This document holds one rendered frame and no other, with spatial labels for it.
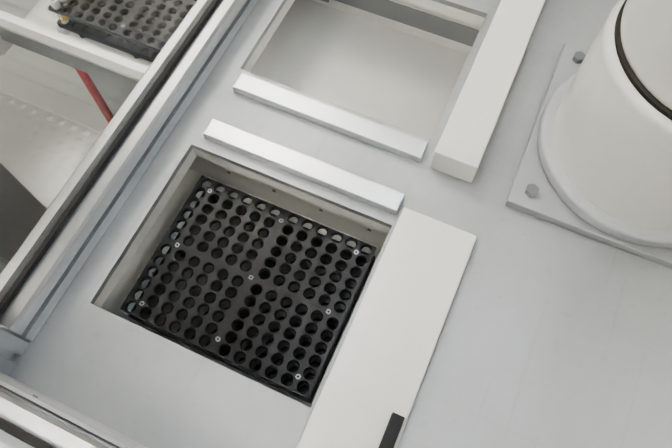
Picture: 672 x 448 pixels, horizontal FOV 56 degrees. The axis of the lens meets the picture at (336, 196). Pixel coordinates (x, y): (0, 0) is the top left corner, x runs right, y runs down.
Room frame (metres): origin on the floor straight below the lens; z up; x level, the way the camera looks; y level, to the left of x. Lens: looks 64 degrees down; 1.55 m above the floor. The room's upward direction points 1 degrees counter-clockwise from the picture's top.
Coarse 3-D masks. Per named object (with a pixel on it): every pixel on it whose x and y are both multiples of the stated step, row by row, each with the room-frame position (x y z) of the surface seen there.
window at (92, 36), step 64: (0, 0) 0.32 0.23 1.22; (64, 0) 0.36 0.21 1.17; (128, 0) 0.42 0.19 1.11; (192, 0) 0.49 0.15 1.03; (0, 64) 0.29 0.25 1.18; (64, 64) 0.34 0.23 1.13; (128, 64) 0.39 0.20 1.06; (0, 128) 0.27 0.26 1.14; (64, 128) 0.30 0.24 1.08; (0, 192) 0.23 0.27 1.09; (64, 192) 0.27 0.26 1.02; (0, 256) 0.20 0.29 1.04
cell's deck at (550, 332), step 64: (448, 0) 0.57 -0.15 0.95; (576, 0) 0.56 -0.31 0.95; (192, 128) 0.38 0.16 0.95; (256, 128) 0.38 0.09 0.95; (320, 128) 0.38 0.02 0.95; (512, 128) 0.38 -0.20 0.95; (320, 192) 0.30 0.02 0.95; (448, 192) 0.30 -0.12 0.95; (128, 256) 0.24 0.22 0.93; (512, 256) 0.22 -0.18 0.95; (576, 256) 0.22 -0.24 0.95; (64, 320) 0.17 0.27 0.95; (448, 320) 0.16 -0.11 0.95; (512, 320) 0.16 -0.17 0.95; (576, 320) 0.16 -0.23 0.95; (640, 320) 0.15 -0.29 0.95; (64, 384) 0.10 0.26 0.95; (128, 384) 0.10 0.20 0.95; (192, 384) 0.10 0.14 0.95; (256, 384) 0.10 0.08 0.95; (448, 384) 0.10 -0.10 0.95; (512, 384) 0.10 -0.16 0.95; (576, 384) 0.10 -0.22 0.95; (640, 384) 0.09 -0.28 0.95
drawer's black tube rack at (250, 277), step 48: (240, 192) 0.32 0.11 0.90; (192, 240) 0.28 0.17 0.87; (240, 240) 0.28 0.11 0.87; (288, 240) 0.26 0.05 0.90; (336, 240) 0.27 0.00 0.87; (192, 288) 0.21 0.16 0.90; (240, 288) 0.21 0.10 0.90; (288, 288) 0.21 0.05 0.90; (336, 288) 0.21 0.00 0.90; (192, 336) 0.17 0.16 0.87; (240, 336) 0.16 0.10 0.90; (288, 336) 0.16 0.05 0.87; (336, 336) 0.16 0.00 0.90; (288, 384) 0.11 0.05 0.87
